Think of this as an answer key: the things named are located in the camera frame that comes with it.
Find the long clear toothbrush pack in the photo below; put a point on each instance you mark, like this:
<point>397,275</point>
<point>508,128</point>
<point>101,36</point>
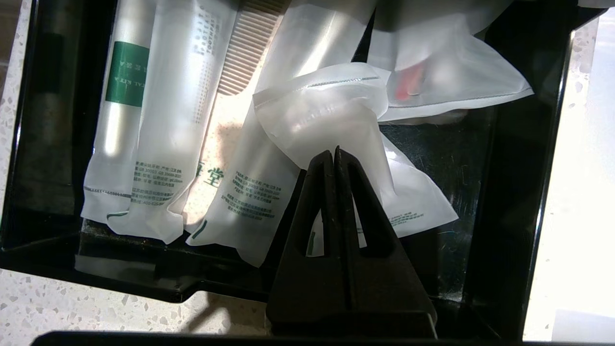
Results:
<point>259,192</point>
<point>182,96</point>

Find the beige comb packet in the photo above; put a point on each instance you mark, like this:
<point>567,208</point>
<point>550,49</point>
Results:
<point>226,129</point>

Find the green label tube packet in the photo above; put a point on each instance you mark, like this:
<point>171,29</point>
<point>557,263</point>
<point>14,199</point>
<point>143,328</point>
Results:
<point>126,72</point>

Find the red item frosted pouch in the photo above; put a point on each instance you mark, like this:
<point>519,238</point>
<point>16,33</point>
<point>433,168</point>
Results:
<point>447,72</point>

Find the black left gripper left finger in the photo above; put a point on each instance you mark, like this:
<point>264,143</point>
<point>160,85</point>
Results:
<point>302,288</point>

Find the small white sachet packet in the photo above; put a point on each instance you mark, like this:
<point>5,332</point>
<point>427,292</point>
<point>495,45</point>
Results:
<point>326,120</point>

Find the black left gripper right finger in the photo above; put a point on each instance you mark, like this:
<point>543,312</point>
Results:
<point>384,288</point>

